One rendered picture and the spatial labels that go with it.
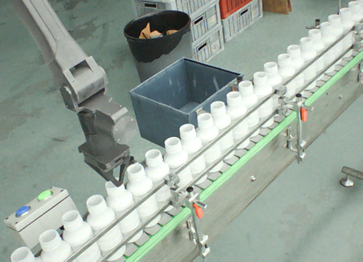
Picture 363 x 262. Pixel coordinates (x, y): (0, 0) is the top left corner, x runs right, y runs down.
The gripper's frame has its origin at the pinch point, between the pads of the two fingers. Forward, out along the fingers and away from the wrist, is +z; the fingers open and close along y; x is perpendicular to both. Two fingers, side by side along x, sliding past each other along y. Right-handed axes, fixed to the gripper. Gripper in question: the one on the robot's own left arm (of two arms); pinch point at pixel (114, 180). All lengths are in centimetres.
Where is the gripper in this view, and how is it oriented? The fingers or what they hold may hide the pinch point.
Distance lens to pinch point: 104.9
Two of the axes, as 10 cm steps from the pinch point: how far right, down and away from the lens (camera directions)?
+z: 1.6, 8.0, 5.7
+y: -7.2, -3.0, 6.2
